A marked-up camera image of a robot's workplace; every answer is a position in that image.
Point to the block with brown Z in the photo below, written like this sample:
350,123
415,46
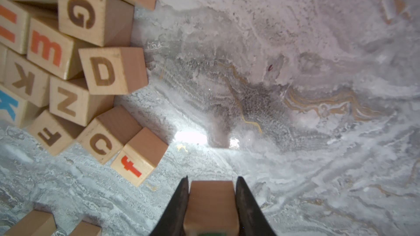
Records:
71,100

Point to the block with red f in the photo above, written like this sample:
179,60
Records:
140,156

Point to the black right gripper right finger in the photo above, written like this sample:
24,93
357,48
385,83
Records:
251,218

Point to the block with brown F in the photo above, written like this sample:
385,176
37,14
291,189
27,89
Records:
54,133

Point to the block with teal K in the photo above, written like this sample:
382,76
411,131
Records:
17,110

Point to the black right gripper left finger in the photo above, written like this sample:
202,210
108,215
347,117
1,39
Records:
172,219

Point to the block with brown D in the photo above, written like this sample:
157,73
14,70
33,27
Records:
114,70

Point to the block with orange M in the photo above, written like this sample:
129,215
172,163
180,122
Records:
53,50

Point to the block with teal E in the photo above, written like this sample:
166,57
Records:
86,229

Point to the block with brown G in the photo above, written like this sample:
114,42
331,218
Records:
105,23

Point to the block with brown K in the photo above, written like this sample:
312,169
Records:
27,80

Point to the block with green D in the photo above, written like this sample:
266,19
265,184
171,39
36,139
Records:
211,209

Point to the block with brown C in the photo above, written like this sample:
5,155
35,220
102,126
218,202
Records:
108,133

